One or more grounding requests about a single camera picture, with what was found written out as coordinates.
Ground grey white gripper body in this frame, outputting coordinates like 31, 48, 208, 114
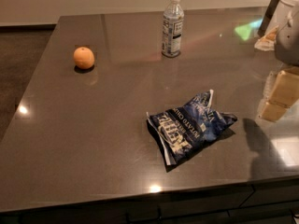
275, 6, 299, 66

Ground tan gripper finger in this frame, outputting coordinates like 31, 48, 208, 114
268, 70, 299, 108
258, 100, 287, 122

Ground blue potato chip bag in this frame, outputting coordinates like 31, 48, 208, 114
147, 90, 237, 166

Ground crumpled snack wrapper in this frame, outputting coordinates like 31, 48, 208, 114
254, 26, 278, 51

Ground white kettle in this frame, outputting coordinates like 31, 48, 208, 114
267, 0, 299, 32

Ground clear plastic water bottle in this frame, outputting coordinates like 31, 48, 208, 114
162, 0, 184, 58

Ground orange fruit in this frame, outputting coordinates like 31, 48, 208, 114
73, 47, 95, 70

